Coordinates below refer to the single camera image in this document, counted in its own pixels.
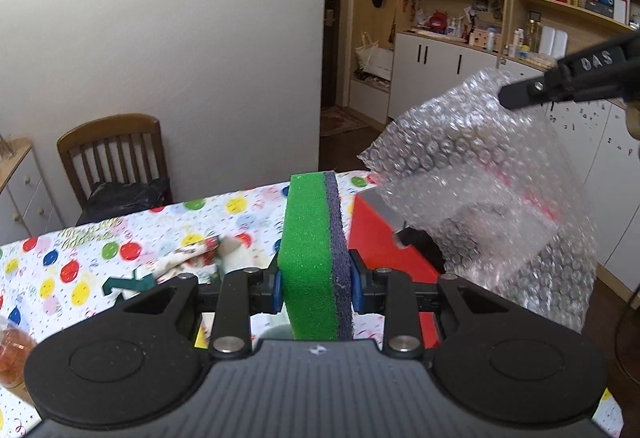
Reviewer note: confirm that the person's right hand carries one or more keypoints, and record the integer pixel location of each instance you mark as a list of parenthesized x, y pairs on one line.
[(634, 117)]

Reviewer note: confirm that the black plastic bag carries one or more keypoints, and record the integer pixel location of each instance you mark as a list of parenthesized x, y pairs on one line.
[(125, 200)]

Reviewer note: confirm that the red and white cardboard box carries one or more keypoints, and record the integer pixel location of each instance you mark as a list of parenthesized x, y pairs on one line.
[(380, 238)]

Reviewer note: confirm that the white drawer cabinet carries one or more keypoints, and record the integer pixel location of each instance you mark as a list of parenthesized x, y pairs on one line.
[(25, 198)]

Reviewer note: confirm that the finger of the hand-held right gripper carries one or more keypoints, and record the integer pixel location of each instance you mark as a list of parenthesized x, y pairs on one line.
[(525, 92)]

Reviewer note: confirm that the colourful printed pouch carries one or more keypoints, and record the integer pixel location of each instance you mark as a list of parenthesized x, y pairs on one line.
[(200, 255)]

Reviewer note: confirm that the green and grey sponge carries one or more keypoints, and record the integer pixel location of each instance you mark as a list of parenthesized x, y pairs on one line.
[(305, 258)]

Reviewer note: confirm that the balloon printed tablecloth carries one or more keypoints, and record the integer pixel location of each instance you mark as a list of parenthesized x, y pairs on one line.
[(75, 268)]

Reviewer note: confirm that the dark green plastic clip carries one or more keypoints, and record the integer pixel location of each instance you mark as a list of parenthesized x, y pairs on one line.
[(125, 283)]

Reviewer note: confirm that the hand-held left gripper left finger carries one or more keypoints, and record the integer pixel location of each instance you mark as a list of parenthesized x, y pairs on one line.
[(278, 289)]

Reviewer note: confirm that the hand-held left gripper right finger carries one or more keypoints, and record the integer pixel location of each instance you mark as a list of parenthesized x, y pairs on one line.
[(354, 283)]

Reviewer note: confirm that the white paper rolls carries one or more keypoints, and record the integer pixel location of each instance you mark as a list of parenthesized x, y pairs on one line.
[(554, 41)]

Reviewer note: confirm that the white low cabinet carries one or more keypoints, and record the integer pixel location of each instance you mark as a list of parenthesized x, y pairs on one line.
[(440, 62)]

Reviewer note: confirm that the red bag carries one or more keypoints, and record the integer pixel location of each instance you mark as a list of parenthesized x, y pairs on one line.
[(438, 21)]

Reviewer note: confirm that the dark entrance door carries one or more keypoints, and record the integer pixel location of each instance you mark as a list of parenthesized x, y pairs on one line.
[(332, 17)]

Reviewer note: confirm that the wooden chair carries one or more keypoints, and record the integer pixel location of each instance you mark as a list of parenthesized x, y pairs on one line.
[(110, 137)]

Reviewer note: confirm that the white tote bag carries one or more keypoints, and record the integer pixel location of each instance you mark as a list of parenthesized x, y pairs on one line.
[(375, 60)]

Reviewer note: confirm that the patterned doormat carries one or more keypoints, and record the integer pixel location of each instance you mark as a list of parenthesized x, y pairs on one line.
[(340, 120)]

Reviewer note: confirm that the orange translucent packet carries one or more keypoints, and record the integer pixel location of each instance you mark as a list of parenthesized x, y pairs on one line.
[(15, 353)]

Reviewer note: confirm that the clear bubble wrap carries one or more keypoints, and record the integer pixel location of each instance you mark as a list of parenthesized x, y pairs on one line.
[(475, 157)]

